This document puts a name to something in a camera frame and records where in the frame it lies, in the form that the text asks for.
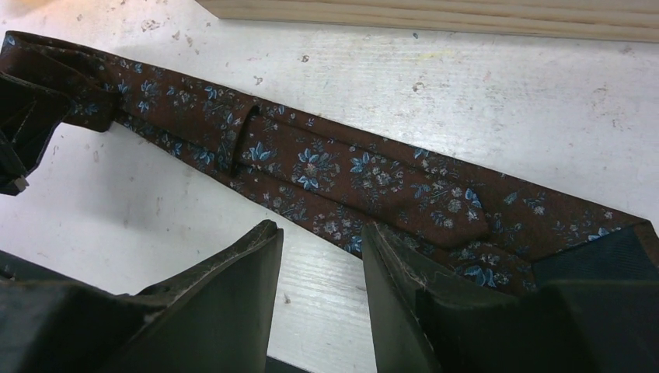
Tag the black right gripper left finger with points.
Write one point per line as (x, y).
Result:
(215, 316)

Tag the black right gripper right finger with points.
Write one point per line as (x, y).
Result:
(596, 310)

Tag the brown blue floral tie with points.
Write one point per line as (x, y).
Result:
(495, 230)

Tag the wooden compartment organizer box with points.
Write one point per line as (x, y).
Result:
(635, 21)

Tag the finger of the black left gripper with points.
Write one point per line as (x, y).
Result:
(29, 115)

